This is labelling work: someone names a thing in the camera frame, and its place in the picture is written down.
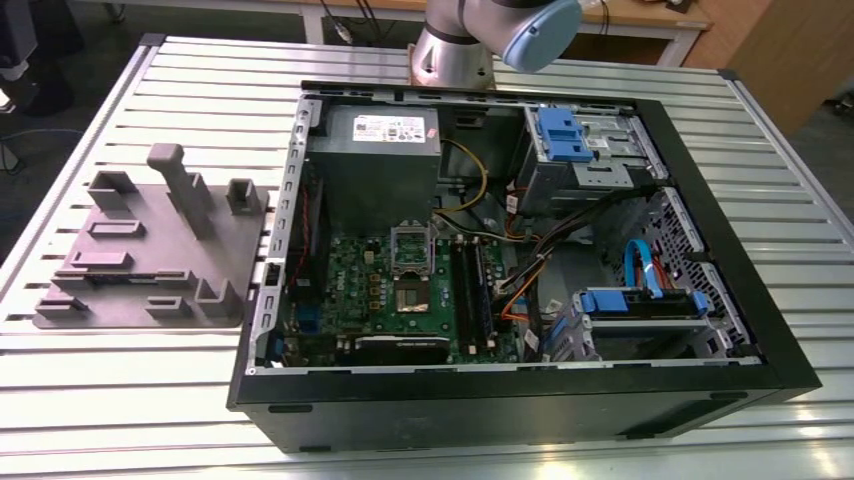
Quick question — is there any black cable bundle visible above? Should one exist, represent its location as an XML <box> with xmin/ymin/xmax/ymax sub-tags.
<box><xmin>497</xmin><ymin>184</ymin><xmax>659</xmax><ymax>294</ymax></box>

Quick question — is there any grey power supply unit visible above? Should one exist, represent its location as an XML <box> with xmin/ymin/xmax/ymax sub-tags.
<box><xmin>307</xmin><ymin>103</ymin><xmax>443</xmax><ymax>237</ymax></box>

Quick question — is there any green motherboard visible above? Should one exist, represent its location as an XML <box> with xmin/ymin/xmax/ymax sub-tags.
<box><xmin>274</xmin><ymin>230</ymin><xmax>533</xmax><ymax>367</ymax></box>

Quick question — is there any grey parts rack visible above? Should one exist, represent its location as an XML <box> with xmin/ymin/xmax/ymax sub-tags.
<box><xmin>31</xmin><ymin>142</ymin><xmax>272</xmax><ymax>330</ymax></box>

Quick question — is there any blue plastic drive latch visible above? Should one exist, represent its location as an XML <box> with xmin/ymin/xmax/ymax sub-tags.
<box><xmin>537</xmin><ymin>107</ymin><xmax>597</xmax><ymax>164</ymax></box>

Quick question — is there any hard disk in blue carrier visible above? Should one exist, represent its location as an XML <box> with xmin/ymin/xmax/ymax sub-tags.
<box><xmin>577</xmin><ymin>288</ymin><xmax>711</xmax><ymax>321</ymax></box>

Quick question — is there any black RAM slot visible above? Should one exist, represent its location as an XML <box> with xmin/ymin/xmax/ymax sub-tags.
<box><xmin>458</xmin><ymin>238</ymin><xmax>482</xmax><ymax>351</ymax></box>
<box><xmin>450</xmin><ymin>238</ymin><xmax>474</xmax><ymax>351</ymax></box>
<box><xmin>465</xmin><ymin>238</ymin><xmax>490</xmax><ymax>351</ymax></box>

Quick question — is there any wooden desk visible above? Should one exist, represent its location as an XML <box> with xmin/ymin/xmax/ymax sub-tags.
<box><xmin>292</xmin><ymin>0</ymin><xmax>714</xmax><ymax>69</ymax></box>

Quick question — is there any grey metal disk bay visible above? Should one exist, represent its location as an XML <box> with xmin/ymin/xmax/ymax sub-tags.
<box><xmin>551</xmin><ymin>285</ymin><xmax>763</xmax><ymax>362</ymax></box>

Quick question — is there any black graphics card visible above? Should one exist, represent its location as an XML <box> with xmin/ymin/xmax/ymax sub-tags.
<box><xmin>331</xmin><ymin>330</ymin><xmax>453</xmax><ymax>367</ymax></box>

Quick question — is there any brown wooden cabinet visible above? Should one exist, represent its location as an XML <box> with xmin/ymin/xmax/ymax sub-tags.
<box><xmin>683</xmin><ymin>0</ymin><xmax>854</xmax><ymax>136</ymax></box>

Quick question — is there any grey metal drive cage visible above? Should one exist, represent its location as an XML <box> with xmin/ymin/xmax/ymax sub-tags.
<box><xmin>514</xmin><ymin>102</ymin><xmax>670</xmax><ymax>217</ymax></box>

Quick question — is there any yellow wire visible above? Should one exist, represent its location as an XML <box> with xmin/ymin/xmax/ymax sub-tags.
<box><xmin>433</xmin><ymin>138</ymin><xmax>493</xmax><ymax>216</ymax></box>

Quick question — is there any CPU socket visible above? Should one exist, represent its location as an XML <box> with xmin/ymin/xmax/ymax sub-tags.
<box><xmin>391</xmin><ymin>278</ymin><xmax>434</xmax><ymax>315</ymax></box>

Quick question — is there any black PC case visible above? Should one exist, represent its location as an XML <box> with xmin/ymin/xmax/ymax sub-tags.
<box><xmin>226</xmin><ymin>78</ymin><xmax>824</xmax><ymax>455</ymax></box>

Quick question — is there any blue flat wire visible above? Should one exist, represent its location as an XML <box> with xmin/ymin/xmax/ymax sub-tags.
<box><xmin>623</xmin><ymin>238</ymin><xmax>670</xmax><ymax>300</ymax></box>

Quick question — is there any metal socket cover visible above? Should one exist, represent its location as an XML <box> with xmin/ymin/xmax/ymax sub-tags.
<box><xmin>388</xmin><ymin>223</ymin><xmax>441</xmax><ymax>279</ymax></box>

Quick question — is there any blue RAM stick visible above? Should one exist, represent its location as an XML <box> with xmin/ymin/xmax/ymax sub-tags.
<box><xmin>477</xmin><ymin>238</ymin><xmax>501</xmax><ymax>347</ymax></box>
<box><xmin>56</xmin><ymin>271</ymin><xmax>188</xmax><ymax>286</ymax></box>

